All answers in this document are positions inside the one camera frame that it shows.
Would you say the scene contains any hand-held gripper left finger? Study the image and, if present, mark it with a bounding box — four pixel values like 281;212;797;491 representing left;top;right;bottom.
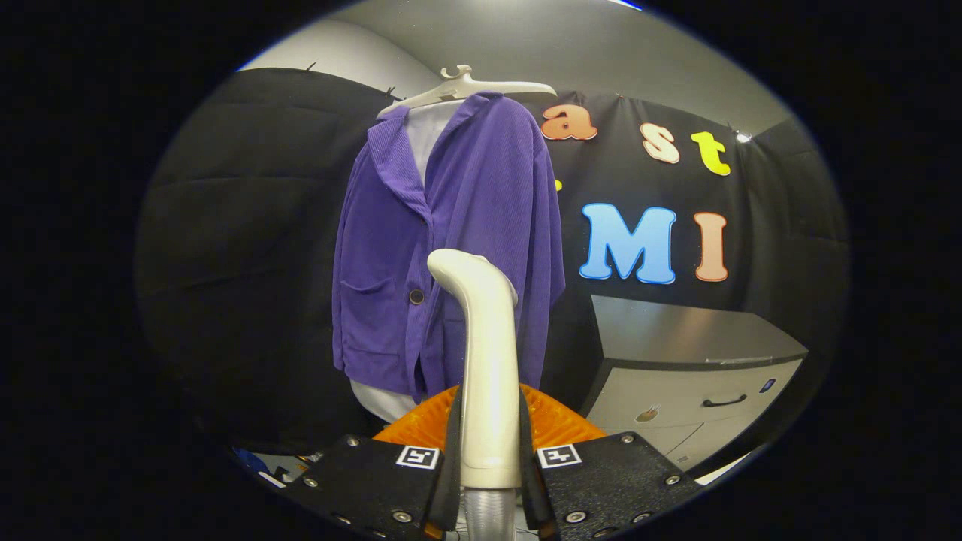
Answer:
301;385;464;541

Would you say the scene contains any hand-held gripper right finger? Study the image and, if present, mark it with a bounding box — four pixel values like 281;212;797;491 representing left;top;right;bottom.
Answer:
517;383;703;541

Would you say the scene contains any grey garment steamer hose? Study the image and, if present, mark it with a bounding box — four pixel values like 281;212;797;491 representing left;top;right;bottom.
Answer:
462;488;518;541

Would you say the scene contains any white garment steamer head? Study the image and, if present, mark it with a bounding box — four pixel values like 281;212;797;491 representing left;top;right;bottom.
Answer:
427;248;523;489

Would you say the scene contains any purple jacket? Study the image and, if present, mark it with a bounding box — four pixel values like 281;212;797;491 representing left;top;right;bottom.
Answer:
331;92;567;399

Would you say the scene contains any cream clothes hanger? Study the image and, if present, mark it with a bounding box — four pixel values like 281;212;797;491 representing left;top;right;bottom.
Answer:
376;65;558;119

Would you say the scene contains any white flat board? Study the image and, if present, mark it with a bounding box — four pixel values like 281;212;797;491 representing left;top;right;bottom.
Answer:
691;451;764;482

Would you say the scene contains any grey cabinet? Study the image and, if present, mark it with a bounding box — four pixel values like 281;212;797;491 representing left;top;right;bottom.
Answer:
579;295;809;473

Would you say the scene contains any white hanging ironing pad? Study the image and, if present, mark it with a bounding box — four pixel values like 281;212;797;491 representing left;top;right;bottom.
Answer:
349;101;461;423

